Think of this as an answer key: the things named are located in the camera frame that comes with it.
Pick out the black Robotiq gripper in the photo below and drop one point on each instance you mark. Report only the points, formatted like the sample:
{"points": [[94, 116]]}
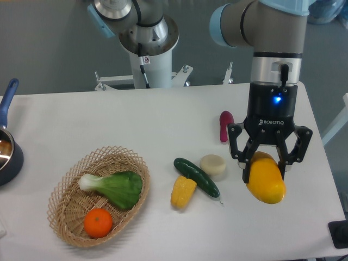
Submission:
{"points": [[269, 121]]}

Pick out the yellow mango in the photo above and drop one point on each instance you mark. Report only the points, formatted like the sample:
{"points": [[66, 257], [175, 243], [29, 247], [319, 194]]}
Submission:
{"points": [[265, 180]]}

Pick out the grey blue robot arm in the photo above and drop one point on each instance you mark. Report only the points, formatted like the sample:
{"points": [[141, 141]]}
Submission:
{"points": [[276, 32]]}

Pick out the woven wicker basket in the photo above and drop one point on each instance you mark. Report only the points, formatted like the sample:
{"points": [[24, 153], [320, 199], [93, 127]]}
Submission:
{"points": [[68, 205]]}

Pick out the purple sweet potato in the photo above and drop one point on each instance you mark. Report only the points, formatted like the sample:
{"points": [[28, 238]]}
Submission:
{"points": [[225, 119]]}

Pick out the cream round cake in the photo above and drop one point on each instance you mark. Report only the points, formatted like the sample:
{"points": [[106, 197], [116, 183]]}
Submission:
{"points": [[214, 166]]}

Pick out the dark green cucumber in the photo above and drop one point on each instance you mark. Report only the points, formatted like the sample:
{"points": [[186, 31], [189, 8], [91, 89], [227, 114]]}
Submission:
{"points": [[191, 171]]}

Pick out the yellow bell pepper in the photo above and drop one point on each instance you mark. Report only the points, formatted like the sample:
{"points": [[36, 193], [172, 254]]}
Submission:
{"points": [[183, 190]]}

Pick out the black device at edge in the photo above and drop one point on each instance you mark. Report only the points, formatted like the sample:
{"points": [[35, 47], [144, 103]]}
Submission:
{"points": [[338, 232]]}

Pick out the blue plastic bag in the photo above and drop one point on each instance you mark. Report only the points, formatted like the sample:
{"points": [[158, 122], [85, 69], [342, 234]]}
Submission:
{"points": [[323, 12]]}

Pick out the green bok choy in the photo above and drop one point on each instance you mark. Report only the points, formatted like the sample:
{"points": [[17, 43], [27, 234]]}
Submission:
{"points": [[122, 189]]}

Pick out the orange tangerine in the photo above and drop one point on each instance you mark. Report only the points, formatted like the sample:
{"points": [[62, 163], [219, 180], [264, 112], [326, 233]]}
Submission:
{"points": [[98, 223]]}

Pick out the blue saucepan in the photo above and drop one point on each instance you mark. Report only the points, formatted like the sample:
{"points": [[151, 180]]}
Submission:
{"points": [[12, 158]]}

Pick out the white frame at right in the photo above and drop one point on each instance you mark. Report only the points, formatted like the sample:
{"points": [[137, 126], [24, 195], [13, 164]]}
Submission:
{"points": [[336, 125]]}

